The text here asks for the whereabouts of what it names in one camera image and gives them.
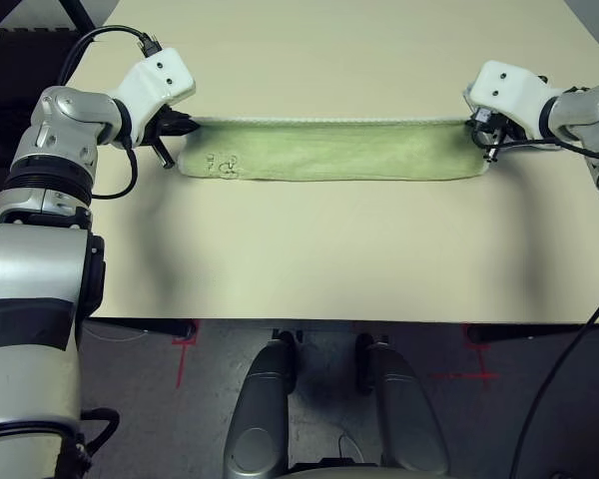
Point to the black foam floor mat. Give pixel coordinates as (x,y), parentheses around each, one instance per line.
(10,90)

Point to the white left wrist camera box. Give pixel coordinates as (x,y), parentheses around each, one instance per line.
(160,80)

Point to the red floor tape cross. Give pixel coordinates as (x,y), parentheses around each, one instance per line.
(481,369)

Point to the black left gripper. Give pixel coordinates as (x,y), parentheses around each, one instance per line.
(164,125)

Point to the black metal frame bar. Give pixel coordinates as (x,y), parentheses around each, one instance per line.
(82,15)

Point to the grey robot waist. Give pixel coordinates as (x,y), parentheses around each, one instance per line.
(334,473)

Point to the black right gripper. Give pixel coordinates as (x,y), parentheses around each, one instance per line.
(499,130)

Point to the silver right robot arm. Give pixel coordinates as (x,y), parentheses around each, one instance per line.
(589,110)

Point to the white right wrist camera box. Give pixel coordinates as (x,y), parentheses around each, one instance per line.
(509,90)

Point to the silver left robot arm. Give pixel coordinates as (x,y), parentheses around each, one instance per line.
(30,259)

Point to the black table foot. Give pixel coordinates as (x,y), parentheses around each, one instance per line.
(140,327)
(519,333)

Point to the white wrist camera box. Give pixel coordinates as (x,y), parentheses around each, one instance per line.
(509,90)
(160,80)

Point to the green swan towel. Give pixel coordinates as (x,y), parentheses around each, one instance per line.
(329,149)

